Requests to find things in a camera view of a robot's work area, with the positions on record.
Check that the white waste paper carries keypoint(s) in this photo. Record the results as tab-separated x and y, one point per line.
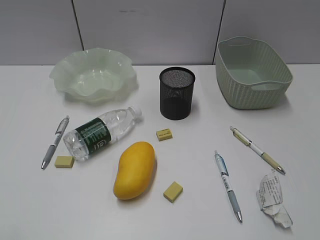
270	200

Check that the yellow eraser centre printed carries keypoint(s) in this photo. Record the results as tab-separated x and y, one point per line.
164	134

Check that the frosted green wavy plate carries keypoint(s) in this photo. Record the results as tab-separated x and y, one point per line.
95	75

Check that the yellow eraser near bottle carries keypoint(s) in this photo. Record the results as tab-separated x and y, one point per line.
64	162

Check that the blue white pen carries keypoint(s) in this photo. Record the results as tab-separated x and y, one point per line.
228	187

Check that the yellow eraser front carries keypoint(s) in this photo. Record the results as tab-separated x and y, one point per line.
173	191

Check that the grey grip pen left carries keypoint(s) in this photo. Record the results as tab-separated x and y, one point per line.
57	138

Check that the yellow mango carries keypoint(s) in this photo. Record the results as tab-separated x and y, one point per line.
135	171

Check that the light green plastic basket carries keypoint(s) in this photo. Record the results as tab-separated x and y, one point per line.
250	73

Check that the black mesh pen holder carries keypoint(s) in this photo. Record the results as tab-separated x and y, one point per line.
176	92

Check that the clear water bottle green label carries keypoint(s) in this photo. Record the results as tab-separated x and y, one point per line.
103	130

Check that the beige white pen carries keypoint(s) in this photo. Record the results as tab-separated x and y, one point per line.
266	157

